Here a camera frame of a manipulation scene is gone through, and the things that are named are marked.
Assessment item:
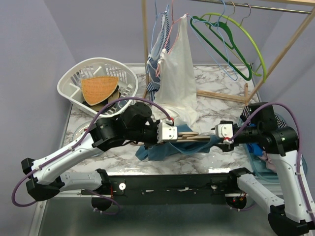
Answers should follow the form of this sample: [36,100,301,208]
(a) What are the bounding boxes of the teal blue tank top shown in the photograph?
[135,135,220,161]

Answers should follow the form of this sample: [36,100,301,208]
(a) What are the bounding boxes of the beige wooden hanger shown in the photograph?
[177,131,211,142]

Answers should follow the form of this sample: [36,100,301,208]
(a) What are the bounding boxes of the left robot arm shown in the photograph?
[22,102,160,202]

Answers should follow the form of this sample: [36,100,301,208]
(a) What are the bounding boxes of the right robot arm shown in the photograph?
[214,103,315,236]

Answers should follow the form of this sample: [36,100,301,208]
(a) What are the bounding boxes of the white tank top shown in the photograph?
[154,15,199,131]

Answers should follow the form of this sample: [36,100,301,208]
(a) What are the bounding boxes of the lime green hanger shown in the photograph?
[200,12,267,82]

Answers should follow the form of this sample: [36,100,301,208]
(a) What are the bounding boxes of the dark green plastic hanger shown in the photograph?
[189,15,253,81]

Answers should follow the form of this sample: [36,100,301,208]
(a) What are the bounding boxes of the bright blue garment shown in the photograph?
[247,143,263,157]

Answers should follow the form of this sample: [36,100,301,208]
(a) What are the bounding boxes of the dark plates in basket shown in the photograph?
[83,91,128,114]

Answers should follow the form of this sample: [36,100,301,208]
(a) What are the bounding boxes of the black white striped garment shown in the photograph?
[238,106,287,128]

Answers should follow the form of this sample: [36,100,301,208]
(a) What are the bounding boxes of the teal plastic bin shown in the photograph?
[238,112,308,184]

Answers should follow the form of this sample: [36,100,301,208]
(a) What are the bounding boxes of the pink garment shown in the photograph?
[260,151,277,173]

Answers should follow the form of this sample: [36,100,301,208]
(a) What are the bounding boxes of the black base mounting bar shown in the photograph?
[81,168,249,206]

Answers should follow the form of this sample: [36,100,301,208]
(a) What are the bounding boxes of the watermelon pattern plate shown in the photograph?
[72,120,105,158]

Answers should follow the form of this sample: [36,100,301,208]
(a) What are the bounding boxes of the orange woven mat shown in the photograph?
[81,76,120,106]

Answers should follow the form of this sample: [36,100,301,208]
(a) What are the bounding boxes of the white plastic laundry basket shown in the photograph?
[57,58,138,117]

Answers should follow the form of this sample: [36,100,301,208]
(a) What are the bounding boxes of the blue striped garment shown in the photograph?
[146,10,170,102]

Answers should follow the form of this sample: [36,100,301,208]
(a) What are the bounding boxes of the wooden clothes rack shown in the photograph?
[141,0,315,106]

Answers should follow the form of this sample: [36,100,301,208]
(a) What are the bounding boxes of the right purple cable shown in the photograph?
[226,102,315,217]

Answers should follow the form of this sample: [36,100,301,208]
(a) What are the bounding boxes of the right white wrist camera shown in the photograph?
[215,120,233,145]

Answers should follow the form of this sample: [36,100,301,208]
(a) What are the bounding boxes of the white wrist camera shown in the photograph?
[157,122,178,144]
[215,120,233,145]

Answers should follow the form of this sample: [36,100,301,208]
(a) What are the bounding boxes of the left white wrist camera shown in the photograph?
[157,122,178,144]

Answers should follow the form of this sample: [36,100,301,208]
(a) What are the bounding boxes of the pink wire hanger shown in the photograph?
[156,0,190,76]

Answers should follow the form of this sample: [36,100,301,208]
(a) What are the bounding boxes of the light blue wire hanger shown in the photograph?
[149,1,170,59]

